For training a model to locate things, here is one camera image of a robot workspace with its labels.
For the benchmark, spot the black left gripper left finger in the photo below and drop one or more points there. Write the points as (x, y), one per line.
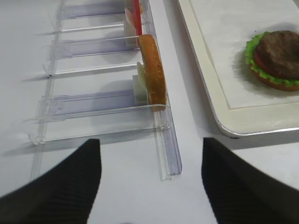
(63, 195)

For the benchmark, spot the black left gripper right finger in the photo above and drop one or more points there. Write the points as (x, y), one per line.
(239, 193)

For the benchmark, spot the left clear acrylic rack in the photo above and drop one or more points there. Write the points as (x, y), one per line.
(95, 86)

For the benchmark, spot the meat patty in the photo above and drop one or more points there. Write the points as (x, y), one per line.
(280, 51)

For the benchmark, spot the lettuce leaf on tray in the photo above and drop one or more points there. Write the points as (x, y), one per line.
(249, 51)

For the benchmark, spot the standing tomato slice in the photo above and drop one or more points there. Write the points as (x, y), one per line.
(136, 14)

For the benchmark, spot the cream metal tray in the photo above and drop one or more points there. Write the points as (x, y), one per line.
(238, 122)

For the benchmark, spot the bottom bun on tray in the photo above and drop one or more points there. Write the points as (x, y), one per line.
(277, 83)

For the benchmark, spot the white paper liner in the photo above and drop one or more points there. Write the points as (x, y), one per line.
(227, 25)

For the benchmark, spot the left rack bun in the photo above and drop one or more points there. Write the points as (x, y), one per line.
(154, 73)

